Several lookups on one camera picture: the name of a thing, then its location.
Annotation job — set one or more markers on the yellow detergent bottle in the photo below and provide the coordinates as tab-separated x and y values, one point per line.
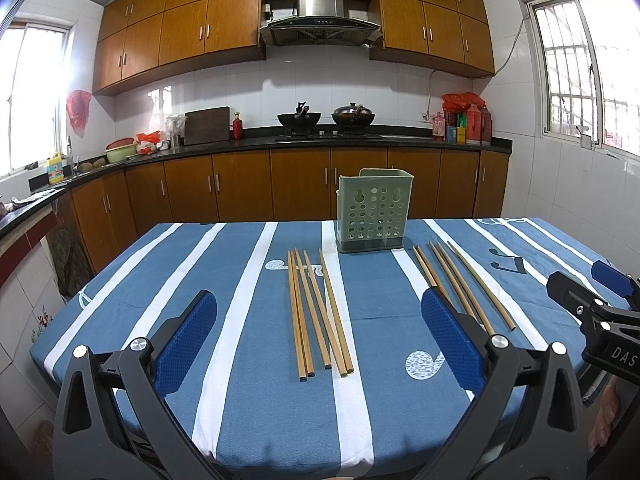
55	168

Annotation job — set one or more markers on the black wok with lid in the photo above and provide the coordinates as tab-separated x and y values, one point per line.
353	116

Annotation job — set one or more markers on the black wok left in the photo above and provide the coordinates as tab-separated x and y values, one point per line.
301	120

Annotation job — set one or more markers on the red thermos pair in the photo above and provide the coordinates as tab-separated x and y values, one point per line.
478	125

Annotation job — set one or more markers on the wooden cabinets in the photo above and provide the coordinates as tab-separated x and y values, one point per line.
108	213
144	40

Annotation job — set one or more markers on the green basin with red lid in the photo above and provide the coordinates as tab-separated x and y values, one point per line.
120	150

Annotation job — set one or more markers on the orange plastic bag on counter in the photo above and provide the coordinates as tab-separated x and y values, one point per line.
148	143

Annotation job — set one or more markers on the dark wooden cutting board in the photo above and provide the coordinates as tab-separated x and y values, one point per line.
207	126

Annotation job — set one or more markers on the lower wooden cabinets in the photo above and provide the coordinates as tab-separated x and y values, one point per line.
108	213

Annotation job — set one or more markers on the left window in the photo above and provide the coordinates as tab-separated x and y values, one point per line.
33	58

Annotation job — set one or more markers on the upper wooden cabinets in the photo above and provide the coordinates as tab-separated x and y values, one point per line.
144	40

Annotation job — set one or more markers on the red plastic bag on wall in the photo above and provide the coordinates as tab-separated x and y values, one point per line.
77	110

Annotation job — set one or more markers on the wooden chopstick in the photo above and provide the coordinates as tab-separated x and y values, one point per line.
452	281
325	356
299	351
468	292
335	346
429	271
336	315
492	297
309	365

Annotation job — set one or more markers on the person's right hand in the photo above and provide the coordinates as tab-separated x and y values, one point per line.
609	406

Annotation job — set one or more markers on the red bottle on counter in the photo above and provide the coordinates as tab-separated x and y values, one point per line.
237	127

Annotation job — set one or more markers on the green perforated utensil holder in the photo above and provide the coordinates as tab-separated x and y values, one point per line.
372	209

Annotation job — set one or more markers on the blue white striped tablecloth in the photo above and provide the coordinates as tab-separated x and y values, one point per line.
242	402

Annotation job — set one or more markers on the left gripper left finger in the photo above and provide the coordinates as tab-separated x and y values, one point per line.
113	419

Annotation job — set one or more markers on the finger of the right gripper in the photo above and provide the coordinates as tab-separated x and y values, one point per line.
620	283
578	300

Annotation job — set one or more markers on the right window with bars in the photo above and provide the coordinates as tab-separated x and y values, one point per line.
588	52

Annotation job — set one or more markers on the steel range hood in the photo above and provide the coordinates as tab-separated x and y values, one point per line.
354	23

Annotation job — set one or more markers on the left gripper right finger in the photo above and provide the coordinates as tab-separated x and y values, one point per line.
548	439

